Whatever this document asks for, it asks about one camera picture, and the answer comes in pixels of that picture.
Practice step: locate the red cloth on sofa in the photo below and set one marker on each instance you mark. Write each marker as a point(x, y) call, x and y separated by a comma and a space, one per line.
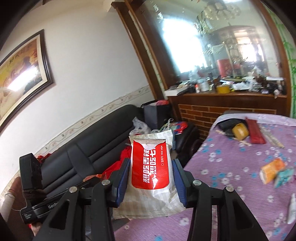
point(125, 153)

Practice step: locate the purple floral tablecloth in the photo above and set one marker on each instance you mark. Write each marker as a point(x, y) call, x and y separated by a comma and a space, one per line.
point(220, 162)

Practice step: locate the white red snack bag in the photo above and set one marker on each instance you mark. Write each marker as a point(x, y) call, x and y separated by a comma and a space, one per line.
point(151, 190)

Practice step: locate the dark red pouch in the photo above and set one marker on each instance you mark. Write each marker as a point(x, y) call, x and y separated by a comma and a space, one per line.
point(255, 134)

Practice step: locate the dark paper shopping bag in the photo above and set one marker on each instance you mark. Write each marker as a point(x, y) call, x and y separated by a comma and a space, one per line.
point(156, 113)

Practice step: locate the framed painting on wall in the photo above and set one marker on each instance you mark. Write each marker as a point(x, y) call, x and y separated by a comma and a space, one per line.
point(25, 72)

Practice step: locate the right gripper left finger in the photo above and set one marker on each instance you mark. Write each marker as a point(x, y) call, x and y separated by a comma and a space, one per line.
point(67, 220)

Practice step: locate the person left hand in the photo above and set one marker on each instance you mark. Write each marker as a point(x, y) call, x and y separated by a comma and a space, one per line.
point(35, 229)

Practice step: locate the orange tissue pack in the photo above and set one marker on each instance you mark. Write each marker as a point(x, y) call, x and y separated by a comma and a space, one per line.
point(269, 171)

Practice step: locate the wooden cabinet with mirror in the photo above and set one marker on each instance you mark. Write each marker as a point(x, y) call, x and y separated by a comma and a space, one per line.
point(177, 41)

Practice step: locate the teal wet wipe pack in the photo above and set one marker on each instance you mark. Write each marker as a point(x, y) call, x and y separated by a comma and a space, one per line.
point(284, 177)

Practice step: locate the small white bottle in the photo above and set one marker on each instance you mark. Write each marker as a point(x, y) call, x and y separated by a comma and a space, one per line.
point(291, 210)

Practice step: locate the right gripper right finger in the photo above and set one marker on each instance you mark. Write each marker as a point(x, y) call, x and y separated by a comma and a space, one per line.
point(234, 219)

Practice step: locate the yellow tape roll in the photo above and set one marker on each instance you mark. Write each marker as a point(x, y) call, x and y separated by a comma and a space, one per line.
point(240, 131)

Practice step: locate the black leather sofa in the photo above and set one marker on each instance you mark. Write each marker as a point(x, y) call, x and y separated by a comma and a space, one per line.
point(90, 152)

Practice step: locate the bundle of chopsticks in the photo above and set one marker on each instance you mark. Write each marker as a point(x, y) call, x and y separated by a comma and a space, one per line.
point(270, 137)

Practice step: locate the clear plastic bag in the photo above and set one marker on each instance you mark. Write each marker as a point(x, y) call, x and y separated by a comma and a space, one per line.
point(140, 128)

